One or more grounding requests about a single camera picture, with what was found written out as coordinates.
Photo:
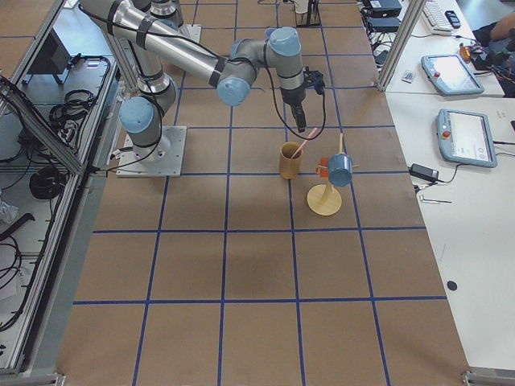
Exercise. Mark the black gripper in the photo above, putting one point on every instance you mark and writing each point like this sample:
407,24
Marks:
290,96

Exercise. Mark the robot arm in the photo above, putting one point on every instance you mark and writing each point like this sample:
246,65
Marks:
231,77

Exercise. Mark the bamboo chopstick holder cup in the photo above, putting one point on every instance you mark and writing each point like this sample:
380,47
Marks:
289,168

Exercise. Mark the orange mug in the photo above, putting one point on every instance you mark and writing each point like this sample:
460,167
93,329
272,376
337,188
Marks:
322,168

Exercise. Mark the blue mug on stand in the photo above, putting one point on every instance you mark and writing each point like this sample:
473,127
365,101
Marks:
340,170

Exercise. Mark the wooden mug tree stand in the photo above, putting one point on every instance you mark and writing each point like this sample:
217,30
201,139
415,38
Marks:
324,199

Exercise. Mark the black power adapter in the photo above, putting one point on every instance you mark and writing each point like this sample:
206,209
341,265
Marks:
424,172

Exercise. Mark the upper teach pendant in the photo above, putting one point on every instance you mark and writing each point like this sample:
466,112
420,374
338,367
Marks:
450,75

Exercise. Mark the teach pendant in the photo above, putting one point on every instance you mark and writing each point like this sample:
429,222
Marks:
450,75
465,137

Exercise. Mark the lower teach pendant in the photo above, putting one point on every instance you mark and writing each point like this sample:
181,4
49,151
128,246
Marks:
465,137

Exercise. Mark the white keyboard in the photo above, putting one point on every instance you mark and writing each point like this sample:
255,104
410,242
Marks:
435,20

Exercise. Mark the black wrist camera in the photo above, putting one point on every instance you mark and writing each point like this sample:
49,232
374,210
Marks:
314,79

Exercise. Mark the black wire mug rack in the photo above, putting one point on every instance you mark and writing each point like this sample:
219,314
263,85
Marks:
307,13

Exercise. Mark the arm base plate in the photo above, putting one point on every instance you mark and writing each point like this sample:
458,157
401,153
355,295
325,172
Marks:
166,160

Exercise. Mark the aluminium frame post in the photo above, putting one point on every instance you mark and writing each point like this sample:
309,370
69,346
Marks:
409,20

